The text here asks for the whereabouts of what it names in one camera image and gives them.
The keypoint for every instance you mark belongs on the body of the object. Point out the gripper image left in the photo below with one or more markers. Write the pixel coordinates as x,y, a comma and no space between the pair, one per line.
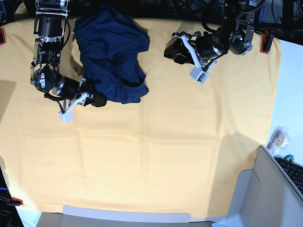
68,93

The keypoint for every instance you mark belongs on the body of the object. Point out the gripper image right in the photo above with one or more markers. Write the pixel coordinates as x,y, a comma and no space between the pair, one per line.
187,46

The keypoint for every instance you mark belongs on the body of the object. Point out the dark blue long-sleeve shirt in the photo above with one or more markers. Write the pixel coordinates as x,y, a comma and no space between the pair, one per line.
109,43

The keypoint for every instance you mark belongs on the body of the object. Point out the red clamp top right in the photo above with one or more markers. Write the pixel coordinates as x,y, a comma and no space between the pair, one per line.
267,40

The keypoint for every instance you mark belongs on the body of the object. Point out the red clamp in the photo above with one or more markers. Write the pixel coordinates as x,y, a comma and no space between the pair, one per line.
2,36
13,202
267,40

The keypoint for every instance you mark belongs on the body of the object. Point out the yellow table cloth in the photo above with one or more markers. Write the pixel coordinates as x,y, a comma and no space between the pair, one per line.
180,150

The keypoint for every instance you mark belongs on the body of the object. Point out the red clamp top left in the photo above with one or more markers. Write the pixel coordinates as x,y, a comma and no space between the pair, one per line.
2,36

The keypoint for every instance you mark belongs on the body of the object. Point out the red clamp bottom left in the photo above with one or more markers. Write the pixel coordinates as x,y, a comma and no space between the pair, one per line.
13,202

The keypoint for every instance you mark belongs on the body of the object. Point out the clear tape dispenser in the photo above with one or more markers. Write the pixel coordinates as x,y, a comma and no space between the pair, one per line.
279,139

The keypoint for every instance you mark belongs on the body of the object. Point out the green tape roll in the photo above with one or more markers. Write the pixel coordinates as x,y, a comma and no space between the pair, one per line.
289,158

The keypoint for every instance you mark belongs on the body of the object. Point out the black keyboard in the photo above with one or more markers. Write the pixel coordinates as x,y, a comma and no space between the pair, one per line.
292,174

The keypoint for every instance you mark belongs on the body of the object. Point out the cardboard box right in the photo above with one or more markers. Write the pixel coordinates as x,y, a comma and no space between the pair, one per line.
265,197

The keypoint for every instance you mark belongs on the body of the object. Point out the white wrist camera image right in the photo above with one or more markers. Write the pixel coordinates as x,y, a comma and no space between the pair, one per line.
199,75

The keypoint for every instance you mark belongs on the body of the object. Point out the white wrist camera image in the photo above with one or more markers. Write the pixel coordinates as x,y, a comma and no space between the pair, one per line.
199,75
66,117

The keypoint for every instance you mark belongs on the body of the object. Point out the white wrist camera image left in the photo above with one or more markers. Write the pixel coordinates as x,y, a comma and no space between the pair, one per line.
66,117

